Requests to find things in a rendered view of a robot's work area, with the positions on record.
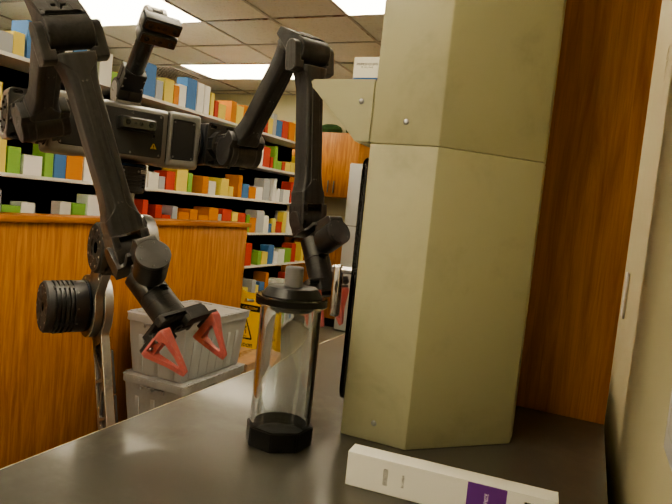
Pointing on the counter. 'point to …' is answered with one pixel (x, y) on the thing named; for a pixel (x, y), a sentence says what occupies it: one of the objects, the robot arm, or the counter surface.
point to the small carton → (366, 68)
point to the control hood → (350, 104)
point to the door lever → (337, 288)
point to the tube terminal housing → (451, 220)
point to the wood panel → (587, 205)
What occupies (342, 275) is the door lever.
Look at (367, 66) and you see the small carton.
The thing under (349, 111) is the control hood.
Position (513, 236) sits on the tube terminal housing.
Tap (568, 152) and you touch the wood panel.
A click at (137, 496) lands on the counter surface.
